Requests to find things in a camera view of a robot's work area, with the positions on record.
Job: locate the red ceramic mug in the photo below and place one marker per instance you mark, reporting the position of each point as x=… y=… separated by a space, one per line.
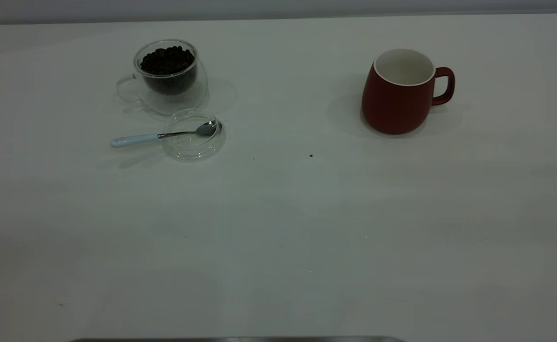
x=392 y=104

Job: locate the clear glass lid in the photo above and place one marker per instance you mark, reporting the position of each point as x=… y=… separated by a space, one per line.
x=193 y=148

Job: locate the clear glass cup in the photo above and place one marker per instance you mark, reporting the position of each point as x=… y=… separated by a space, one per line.
x=183 y=99

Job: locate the dark coffee beans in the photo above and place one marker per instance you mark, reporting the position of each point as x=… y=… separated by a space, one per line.
x=166 y=61

